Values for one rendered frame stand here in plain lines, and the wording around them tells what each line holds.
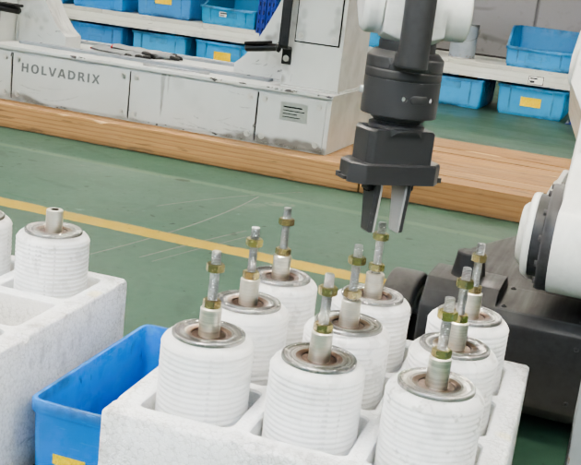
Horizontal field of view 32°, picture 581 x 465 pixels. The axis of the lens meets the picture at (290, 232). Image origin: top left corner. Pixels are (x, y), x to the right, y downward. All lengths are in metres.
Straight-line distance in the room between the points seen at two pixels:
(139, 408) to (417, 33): 0.49
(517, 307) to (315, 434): 0.57
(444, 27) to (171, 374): 0.48
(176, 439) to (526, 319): 0.63
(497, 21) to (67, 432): 8.44
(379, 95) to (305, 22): 2.06
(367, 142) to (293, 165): 1.95
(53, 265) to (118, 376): 0.17
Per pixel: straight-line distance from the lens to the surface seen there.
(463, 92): 5.71
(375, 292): 1.22
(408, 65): 1.11
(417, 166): 1.18
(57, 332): 1.27
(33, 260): 1.35
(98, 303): 1.36
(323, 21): 3.17
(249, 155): 3.14
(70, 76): 3.49
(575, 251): 1.31
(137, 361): 1.43
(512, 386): 1.23
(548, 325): 1.47
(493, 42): 9.42
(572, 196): 1.34
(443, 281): 1.50
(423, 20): 1.11
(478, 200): 2.97
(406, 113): 1.14
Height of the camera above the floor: 0.62
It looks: 14 degrees down
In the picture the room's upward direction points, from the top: 7 degrees clockwise
